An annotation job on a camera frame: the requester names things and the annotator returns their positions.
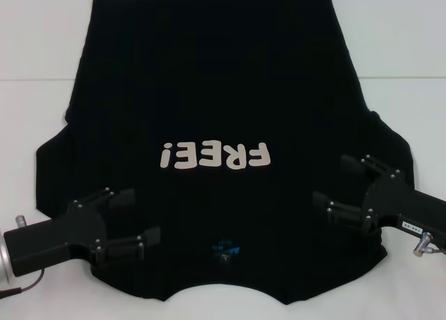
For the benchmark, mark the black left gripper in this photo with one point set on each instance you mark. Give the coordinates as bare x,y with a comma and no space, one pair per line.
52,240

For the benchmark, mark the black shirt with FREE print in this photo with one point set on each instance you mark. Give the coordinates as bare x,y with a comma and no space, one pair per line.
223,90

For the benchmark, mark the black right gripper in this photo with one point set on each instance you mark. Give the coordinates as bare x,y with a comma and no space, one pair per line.
397,205

